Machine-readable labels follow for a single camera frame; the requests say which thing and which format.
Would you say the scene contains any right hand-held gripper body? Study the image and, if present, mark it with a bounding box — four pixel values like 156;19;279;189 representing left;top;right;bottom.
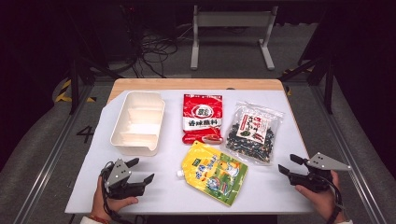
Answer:
288;151;353;193

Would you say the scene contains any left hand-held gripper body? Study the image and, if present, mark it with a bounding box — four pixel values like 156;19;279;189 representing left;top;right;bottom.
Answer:
100;158;148;201

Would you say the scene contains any yellow green spout pouch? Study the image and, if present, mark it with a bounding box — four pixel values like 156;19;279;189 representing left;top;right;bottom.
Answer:
177;140;249;207

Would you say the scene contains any person's left hand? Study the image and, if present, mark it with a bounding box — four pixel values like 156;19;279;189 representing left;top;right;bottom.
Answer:
90;176;140;222

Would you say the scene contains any person's right hand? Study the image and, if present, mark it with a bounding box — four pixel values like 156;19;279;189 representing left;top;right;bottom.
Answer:
294;170;344;219

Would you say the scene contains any white table sheet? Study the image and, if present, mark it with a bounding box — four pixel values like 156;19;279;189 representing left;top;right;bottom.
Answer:
64;89;314;216

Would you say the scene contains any white plastic storage box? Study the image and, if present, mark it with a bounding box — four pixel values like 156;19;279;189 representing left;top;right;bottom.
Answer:
109;91;166;157

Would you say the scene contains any clear bag of dried seaweed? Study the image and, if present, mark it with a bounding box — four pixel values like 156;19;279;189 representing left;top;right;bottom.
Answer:
224;100;285;166

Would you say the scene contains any red white seasoning packet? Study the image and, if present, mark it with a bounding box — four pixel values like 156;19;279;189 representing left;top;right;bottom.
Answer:
181;93;224;146

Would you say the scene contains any black tripod stand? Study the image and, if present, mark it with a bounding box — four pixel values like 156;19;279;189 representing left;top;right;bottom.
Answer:
277;8;336;115
65;8;123;115

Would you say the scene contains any yellow black hazard tape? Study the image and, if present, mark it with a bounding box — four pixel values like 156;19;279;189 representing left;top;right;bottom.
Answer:
54;78;97;104

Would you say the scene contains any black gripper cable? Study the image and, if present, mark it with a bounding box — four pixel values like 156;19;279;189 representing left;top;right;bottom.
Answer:
323;176;344;210
99;161;126;224

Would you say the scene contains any aluminium floor rail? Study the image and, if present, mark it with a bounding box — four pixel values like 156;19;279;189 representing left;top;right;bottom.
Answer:
12;83;95;224
310;85;388;224

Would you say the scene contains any red bracelet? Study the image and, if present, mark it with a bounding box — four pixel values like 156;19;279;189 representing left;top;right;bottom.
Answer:
89;214;110;224

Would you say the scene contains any black wrist strap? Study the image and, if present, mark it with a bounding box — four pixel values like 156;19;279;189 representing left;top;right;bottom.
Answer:
326;203;346;224

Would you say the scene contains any tangle of black cables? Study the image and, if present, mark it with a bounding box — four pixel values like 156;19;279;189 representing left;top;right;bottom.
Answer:
122;5;179;79

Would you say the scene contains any white metal table frame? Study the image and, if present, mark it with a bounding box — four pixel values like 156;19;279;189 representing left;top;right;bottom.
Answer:
190;5;279;71

